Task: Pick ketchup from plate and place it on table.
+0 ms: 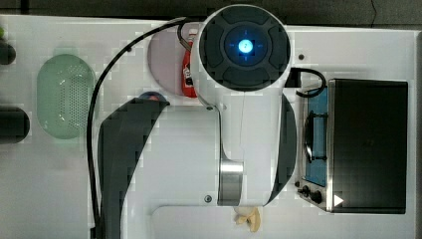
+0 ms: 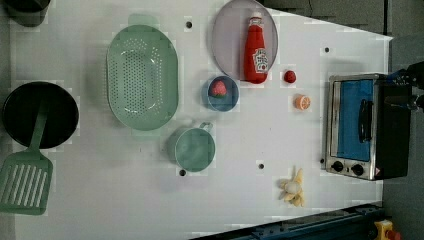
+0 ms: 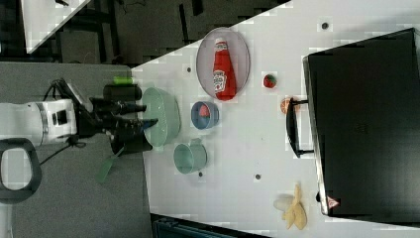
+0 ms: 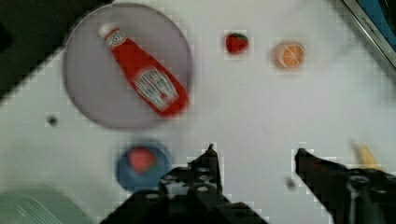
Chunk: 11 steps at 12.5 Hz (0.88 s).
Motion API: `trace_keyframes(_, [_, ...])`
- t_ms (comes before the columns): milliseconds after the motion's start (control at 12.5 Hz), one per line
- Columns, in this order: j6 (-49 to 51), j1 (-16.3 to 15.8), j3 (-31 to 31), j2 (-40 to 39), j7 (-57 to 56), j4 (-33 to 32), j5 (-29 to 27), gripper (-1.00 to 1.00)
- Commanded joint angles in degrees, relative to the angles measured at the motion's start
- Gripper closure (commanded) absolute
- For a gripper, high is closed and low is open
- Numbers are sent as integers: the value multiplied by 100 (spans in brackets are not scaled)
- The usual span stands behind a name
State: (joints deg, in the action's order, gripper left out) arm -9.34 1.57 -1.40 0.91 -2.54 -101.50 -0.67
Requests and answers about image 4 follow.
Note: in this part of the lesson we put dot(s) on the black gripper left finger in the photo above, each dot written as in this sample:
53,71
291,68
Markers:
185,195

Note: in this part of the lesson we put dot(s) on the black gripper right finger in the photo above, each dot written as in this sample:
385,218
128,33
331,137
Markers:
351,196

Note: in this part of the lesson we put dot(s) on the red plush ketchup bottle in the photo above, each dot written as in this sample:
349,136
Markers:
154,84

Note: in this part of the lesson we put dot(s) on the grey round plate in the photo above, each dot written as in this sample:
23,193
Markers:
93,79

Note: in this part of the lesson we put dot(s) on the peeled banana toy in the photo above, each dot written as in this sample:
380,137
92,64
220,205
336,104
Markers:
365,157

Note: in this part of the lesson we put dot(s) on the small blue bowl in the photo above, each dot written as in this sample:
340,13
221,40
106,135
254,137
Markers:
131,180

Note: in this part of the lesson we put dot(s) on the red strawberry in bowl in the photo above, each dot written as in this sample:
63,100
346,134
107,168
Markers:
141,159

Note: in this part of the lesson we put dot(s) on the red toy strawberry on table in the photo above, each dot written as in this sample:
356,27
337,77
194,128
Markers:
236,43

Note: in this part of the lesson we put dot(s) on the orange slice toy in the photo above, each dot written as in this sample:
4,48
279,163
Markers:
290,55

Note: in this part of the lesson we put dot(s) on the green perforated colander basket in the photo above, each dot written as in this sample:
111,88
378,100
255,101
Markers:
39,206

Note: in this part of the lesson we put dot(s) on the silver toy toaster oven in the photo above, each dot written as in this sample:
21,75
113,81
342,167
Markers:
376,19

